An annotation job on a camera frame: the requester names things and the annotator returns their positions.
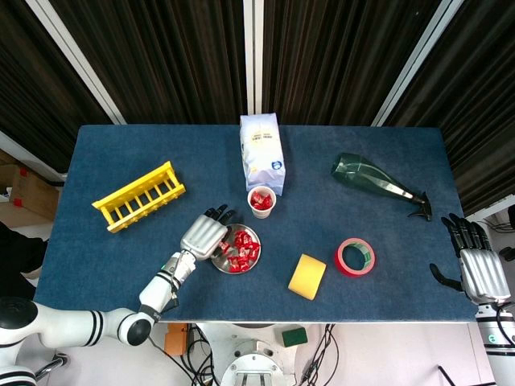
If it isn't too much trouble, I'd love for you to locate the round steel plate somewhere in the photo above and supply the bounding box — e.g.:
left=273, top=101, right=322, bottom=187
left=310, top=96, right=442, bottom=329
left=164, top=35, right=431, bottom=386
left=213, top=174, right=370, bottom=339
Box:
left=211, top=224, right=262, bottom=275

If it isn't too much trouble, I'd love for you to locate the yellow sponge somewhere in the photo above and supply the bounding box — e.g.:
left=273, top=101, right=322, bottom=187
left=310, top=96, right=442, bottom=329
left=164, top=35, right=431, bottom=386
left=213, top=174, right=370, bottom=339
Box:
left=287, top=253, right=328, bottom=302

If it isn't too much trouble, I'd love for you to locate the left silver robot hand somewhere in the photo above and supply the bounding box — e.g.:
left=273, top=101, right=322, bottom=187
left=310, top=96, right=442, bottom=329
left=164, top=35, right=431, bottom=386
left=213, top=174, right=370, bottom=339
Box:
left=179, top=203, right=237, bottom=263

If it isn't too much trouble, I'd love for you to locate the white blue paper bag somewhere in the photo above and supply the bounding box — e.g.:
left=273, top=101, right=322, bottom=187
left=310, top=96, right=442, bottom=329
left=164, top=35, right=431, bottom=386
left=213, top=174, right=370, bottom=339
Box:
left=239, top=113, right=287, bottom=197

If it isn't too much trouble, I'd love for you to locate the red tape roll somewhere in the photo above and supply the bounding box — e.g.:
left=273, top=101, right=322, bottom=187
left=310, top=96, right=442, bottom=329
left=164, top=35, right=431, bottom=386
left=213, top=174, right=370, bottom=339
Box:
left=336, top=237, right=377, bottom=278

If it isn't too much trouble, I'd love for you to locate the brown cardboard box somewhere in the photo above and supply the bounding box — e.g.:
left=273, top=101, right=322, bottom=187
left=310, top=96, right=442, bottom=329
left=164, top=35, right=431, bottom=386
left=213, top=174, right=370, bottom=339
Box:
left=0, top=149, right=60, bottom=222

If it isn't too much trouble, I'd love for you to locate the yellow plastic tube rack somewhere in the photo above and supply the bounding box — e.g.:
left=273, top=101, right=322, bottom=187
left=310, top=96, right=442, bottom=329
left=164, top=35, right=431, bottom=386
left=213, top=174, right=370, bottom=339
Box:
left=91, top=160, right=187, bottom=234

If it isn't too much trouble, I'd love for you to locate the green block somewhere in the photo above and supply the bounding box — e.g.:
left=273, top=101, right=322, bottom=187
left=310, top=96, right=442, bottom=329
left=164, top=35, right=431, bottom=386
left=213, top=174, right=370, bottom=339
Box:
left=281, top=327, right=308, bottom=347

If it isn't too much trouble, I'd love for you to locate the orange box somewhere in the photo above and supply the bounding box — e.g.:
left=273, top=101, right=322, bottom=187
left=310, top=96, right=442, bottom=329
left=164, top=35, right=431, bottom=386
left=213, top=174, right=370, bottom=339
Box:
left=163, top=322, right=190, bottom=357

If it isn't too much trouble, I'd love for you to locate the green spray bottle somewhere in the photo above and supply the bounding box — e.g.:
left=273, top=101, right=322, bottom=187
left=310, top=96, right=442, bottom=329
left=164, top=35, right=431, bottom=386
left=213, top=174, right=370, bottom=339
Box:
left=330, top=152, right=434, bottom=221

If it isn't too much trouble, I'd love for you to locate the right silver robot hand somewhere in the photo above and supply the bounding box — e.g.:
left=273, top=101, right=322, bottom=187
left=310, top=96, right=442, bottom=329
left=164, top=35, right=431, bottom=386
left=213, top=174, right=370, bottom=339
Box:
left=429, top=212, right=512, bottom=302

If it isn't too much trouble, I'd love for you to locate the black cable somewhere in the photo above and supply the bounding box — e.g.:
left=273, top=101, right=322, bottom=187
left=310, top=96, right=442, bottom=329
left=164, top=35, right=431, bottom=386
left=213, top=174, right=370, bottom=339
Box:
left=176, top=323, right=220, bottom=386
left=299, top=323, right=339, bottom=386

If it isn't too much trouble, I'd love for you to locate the black curtain panel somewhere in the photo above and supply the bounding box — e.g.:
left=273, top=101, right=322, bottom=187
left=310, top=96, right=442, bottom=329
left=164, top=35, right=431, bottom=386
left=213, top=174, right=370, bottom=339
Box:
left=263, top=0, right=442, bottom=126
left=0, top=0, right=116, bottom=174
left=385, top=0, right=515, bottom=218
left=47, top=0, right=247, bottom=125

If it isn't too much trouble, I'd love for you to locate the person in black clothing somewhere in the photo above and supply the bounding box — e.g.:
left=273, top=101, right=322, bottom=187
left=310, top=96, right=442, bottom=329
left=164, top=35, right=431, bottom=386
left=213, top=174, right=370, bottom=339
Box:
left=0, top=220, right=49, bottom=301

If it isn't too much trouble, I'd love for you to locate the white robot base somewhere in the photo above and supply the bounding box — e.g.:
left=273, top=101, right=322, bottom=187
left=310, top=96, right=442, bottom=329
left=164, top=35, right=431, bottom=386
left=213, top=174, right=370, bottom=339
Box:
left=196, top=322, right=309, bottom=386

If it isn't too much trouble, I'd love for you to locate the white paper cup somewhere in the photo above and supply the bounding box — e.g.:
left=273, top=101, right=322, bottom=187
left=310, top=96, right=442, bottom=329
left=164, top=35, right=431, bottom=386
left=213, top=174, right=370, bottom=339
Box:
left=247, top=186, right=278, bottom=220

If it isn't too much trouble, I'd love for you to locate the blue table cloth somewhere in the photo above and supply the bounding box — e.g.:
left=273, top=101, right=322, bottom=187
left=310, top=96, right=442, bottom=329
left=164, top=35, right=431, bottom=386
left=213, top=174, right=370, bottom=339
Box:
left=32, top=123, right=478, bottom=323

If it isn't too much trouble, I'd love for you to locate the white aluminium post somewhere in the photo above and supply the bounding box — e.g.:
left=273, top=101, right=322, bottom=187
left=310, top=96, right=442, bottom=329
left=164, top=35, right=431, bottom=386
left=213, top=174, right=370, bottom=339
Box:
left=24, top=0, right=128, bottom=125
left=370, top=0, right=459, bottom=128
left=243, top=0, right=265, bottom=115

